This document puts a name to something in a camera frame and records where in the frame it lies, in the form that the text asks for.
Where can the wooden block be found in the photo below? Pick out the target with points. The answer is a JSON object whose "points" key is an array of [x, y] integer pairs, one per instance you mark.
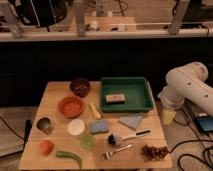
{"points": [[115, 98]]}

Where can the blue sponge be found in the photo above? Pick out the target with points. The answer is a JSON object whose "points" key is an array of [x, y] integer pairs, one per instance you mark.
{"points": [[100, 126]]}

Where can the dark maroon bowl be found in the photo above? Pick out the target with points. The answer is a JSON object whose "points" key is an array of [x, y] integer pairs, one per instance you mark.
{"points": [[80, 87]]}

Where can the green chili pepper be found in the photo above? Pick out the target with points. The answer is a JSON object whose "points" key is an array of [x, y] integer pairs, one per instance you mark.
{"points": [[66, 154]]}

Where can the green translucent cup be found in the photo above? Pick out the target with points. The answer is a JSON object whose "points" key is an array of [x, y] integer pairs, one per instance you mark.
{"points": [[86, 141]]}

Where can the yellow corn cob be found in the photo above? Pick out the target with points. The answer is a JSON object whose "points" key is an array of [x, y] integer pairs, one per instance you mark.
{"points": [[95, 111]]}

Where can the red bowl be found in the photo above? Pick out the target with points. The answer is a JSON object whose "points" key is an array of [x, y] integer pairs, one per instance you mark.
{"points": [[71, 106]]}

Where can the blue black device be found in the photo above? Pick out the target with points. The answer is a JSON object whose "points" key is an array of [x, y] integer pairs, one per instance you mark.
{"points": [[204, 124]]}

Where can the brown dried bunch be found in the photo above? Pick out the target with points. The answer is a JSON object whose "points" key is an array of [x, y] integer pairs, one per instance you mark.
{"points": [[154, 153]]}

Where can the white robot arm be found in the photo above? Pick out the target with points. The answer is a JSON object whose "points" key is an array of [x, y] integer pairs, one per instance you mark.
{"points": [[186, 82]]}

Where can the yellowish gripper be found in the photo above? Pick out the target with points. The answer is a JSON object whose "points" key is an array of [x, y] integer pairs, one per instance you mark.
{"points": [[168, 116]]}

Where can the white round lid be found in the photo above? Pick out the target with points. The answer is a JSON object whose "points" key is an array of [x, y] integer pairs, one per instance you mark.
{"points": [[76, 127]]}

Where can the orange tomato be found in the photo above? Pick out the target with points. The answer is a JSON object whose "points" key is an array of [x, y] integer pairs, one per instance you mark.
{"points": [[46, 147]]}

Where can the green plastic tray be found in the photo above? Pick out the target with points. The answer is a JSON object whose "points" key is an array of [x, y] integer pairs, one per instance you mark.
{"points": [[135, 89]]}

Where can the metal cup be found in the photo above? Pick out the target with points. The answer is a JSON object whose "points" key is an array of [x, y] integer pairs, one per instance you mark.
{"points": [[45, 125]]}

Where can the wooden table top board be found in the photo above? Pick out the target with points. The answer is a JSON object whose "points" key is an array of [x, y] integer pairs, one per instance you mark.
{"points": [[91, 159]]}

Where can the silver fork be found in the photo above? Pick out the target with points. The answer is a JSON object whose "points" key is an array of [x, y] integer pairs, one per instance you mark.
{"points": [[109, 154]]}

